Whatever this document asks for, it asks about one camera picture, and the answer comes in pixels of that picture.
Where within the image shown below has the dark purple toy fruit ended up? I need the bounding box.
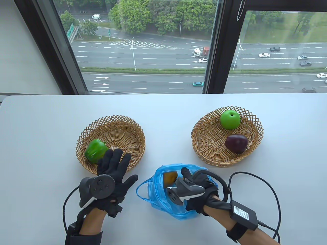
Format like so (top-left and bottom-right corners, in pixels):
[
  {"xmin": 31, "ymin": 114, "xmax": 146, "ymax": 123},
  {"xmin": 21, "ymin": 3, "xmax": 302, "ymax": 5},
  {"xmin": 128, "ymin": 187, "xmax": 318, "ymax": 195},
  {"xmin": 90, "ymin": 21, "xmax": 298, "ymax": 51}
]
[{"xmin": 225, "ymin": 134, "xmax": 249, "ymax": 154}]

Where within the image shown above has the person's left hand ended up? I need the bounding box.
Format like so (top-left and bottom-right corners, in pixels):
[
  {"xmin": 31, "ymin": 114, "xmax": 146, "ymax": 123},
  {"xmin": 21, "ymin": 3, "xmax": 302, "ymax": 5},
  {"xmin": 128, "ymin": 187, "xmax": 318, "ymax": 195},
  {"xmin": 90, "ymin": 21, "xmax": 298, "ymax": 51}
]
[{"xmin": 96, "ymin": 149, "xmax": 138, "ymax": 218}]

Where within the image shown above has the black wrist camera unit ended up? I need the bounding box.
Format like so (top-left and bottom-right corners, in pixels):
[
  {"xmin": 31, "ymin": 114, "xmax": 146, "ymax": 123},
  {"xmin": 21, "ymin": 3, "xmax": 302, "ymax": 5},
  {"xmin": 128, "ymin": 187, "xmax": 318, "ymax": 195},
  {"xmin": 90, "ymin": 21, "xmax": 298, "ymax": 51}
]
[
  {"xmin": 226, "ymin": 200, "xmax": 259, "ymax": 243},
  {"xmin": 65, "ymin": 222, "xmax": 103, "ymax": 245}
]

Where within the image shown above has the blue plastic bag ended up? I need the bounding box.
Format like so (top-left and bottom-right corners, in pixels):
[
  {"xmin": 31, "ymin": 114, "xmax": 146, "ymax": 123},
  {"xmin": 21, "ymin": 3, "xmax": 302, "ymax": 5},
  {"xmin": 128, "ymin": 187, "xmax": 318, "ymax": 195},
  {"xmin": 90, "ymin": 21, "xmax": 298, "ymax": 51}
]
[{"xmin": 136, "ymin": 163, "xmax": 220, "ymax": 221}]

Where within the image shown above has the yellow orange toy mango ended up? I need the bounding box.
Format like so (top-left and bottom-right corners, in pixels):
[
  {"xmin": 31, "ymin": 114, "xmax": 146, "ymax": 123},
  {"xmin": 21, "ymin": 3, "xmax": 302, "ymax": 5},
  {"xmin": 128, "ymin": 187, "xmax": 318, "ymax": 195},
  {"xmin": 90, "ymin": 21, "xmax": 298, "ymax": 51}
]
[{"xmin": 163, "ymin": 171, "xmax": 178, "ymax": 188}]

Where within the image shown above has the round wicker basket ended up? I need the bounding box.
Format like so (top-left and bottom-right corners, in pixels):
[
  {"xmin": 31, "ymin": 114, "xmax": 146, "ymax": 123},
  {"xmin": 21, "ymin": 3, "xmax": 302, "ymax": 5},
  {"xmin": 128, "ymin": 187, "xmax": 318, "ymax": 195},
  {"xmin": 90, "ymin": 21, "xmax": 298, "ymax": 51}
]
[
  {"xmin": 191, "ymin": 106, "xmax": 264, "ymax": 168},
  {"xmin": 76, "ymin": 115, "xmax": 146, "ymax": 176}
]

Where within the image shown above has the green toy bell pepper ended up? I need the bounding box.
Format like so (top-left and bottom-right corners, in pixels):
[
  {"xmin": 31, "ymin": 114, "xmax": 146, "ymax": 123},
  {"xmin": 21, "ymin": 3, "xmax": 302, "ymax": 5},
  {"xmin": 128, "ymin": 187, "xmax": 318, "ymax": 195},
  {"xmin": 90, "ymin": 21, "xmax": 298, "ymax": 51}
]
[{"xmin": 84, "ymin": 139, "xmax": 110, "ymax": 164}]

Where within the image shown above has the black round hand tracker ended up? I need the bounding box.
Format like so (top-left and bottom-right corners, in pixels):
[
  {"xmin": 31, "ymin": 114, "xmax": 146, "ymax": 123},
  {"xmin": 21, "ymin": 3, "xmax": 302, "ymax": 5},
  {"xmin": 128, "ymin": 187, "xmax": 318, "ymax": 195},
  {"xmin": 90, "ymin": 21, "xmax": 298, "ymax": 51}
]
[
  {"xmin": 166, "ymin": 170, "xmax": 229, "ymax": 206},
  {"xmin": 79, "ymin": 174, "xmax": 116, "ymax": 208}
]

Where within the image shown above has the green toy apple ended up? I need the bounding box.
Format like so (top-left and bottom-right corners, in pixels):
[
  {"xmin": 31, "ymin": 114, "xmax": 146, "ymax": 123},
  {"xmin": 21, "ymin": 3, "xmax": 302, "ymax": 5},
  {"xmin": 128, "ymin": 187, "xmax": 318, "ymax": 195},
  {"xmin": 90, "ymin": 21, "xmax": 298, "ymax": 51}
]
[{"xmin": 220, "ymin": 110, "xmax": 241, "ymax": 130}]

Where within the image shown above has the black window frame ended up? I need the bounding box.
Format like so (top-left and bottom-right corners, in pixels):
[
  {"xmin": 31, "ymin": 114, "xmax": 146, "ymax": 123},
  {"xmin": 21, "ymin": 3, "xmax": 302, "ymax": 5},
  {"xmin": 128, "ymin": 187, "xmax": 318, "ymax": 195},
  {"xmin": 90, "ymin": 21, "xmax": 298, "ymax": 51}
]
[{"xmin": 14, "ymin": 0, "xmax": 327, "ymax": 95}]

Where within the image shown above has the white bead chain cord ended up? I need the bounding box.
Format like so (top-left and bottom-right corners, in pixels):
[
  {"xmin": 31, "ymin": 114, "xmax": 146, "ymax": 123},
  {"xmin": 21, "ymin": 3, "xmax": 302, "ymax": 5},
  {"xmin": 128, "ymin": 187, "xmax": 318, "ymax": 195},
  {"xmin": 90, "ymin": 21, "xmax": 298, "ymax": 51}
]
[{"xmin": 236, "ymin": 0, "xmax": 246, "ymax": 22}]

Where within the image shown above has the person's right forearm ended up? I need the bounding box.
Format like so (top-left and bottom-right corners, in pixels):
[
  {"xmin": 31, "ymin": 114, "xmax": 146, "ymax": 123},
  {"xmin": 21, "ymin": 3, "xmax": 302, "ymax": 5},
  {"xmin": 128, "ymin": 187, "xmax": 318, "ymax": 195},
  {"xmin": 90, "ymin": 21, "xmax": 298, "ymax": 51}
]
[{"xmin": 204, "ymin": 198, "xmax": 279, "ymax": 245}]

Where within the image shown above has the person's left forearm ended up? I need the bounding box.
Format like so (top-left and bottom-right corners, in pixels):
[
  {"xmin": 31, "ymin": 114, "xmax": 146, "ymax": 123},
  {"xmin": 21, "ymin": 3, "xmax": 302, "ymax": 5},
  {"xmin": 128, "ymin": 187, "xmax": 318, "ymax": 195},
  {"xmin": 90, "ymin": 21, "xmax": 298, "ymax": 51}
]
[{"xmin": 65, "ymin": 206, "xmax": 107, "ymax": 245}]

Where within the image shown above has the person's right hand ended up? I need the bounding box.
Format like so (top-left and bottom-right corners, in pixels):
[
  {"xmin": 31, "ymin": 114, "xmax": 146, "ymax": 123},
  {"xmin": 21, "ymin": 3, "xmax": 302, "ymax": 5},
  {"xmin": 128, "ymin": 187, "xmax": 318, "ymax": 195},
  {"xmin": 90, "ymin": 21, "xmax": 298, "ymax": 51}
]
[{"xmin": 180, "ymin": 167, "xmax": 220, "ymax": 217}]

